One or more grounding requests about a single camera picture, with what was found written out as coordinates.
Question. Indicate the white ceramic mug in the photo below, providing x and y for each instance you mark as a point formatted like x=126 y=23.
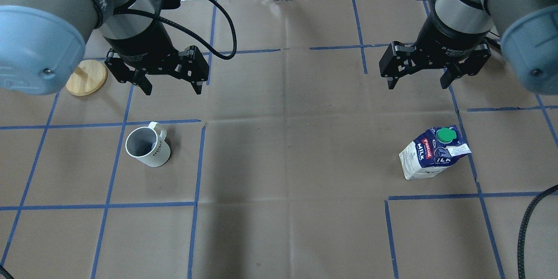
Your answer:
x=148 y=145

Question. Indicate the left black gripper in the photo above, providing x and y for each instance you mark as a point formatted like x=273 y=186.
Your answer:
x=141 y=43

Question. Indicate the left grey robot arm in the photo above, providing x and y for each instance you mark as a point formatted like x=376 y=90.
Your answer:
x=43 y=41

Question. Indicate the wooden mug tree stand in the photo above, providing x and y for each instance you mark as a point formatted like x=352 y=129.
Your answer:
x=89 y=77

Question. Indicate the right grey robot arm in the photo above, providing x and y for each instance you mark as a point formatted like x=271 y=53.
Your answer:
x=454 y=37

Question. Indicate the blue white milk carton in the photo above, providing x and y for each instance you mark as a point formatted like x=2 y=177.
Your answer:
x=432 y=152

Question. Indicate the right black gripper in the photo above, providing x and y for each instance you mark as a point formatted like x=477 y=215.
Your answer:
x=449 y=38

